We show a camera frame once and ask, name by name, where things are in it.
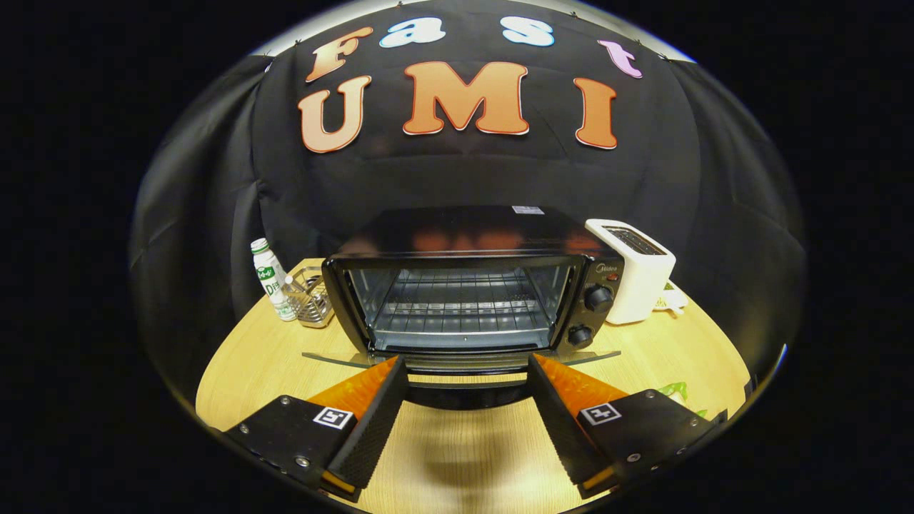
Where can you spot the white bottle green label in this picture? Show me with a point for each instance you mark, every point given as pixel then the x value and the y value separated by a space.
pixel 270 282

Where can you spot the small white leaf-shaped dish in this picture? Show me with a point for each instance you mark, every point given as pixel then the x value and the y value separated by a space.
pixel 673 300

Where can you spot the white bread toaster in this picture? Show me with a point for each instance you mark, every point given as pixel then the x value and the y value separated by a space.
pixel 635 285

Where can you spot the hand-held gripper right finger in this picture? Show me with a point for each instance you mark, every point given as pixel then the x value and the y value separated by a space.
pixel 557 428

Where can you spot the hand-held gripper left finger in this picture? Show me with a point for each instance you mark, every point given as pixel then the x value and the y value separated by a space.
pixel 378 428

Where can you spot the black toaster oven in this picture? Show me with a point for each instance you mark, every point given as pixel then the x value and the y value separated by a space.
pixel 464 228

